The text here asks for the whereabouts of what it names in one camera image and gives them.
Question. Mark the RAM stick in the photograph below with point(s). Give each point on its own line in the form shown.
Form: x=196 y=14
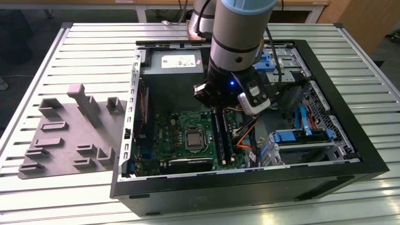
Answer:
x=220 y=138
x=230 y=143

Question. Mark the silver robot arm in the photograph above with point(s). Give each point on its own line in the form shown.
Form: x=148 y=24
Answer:
x=237 y=35

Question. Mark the black RAM slot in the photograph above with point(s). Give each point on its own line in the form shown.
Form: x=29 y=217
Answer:
x=213 y=136

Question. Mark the blue plastic drive latch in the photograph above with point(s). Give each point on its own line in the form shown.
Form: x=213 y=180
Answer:
x=260 y=66

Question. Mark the grey power supply unit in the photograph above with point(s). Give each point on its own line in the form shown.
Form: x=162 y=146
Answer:
x=168 y=79

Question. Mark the white board connector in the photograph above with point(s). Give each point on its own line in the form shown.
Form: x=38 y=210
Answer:
x=236 y=133

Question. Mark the green motherboard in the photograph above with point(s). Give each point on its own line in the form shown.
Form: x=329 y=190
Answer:
x=165 y=122

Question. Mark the silver CPU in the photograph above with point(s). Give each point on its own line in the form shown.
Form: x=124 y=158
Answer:
x=193 y=140

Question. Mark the metal drive cage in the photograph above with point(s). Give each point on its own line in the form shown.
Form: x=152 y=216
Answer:
x=290 y=61

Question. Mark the CPU socket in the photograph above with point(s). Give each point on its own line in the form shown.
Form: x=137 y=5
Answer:
x=194 y=150

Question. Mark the hard disk in blue carrier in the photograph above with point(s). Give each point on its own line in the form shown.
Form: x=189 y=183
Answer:
x=285 y=137

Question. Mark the black graphics card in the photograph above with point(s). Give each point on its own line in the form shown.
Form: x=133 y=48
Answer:
x=190 y=164

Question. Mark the metal disk bay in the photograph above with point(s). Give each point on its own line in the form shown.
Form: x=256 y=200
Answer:
x=309 y=145

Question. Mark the black PC case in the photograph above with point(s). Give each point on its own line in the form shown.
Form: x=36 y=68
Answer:
x=249 y=194

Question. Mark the grey parts rack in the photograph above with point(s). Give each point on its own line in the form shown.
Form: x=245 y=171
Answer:
x=72 y=131

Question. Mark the wooden cabinet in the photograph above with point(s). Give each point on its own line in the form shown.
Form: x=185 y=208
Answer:
x=368 y=21

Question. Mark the grey stand foot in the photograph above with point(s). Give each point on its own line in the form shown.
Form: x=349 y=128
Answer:
x=2 y=84

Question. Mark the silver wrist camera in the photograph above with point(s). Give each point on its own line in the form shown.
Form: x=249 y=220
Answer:
x=198 y=90
x=256 y=106

